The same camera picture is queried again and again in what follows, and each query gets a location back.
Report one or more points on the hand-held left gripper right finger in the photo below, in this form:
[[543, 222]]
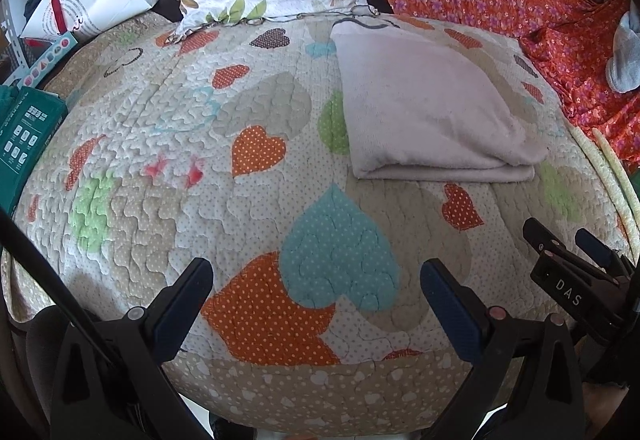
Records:
[[450, 310]]

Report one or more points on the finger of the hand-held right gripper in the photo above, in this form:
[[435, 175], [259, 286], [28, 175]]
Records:
[[542, 237], [597, 252]]

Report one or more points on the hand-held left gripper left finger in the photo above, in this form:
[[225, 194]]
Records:
[[182, 302]]

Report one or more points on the pale pink towel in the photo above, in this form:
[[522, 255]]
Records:
[[425, 104]]

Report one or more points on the person's right forearm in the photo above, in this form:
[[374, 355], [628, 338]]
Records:
[[602, 407]]

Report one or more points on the heart-print quilt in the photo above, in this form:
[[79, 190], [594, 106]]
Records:
[[240, 220]]

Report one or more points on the light grey cloth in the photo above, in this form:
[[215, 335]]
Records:
[[625, 54]]

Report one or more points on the green cardboard box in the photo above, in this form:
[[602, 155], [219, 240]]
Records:
[[25, 139]]

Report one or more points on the teal patterned long box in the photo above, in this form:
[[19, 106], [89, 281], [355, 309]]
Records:
[[42, 62]]

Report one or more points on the grey metal bracket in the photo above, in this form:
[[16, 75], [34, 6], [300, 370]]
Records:
[[11, 34]]

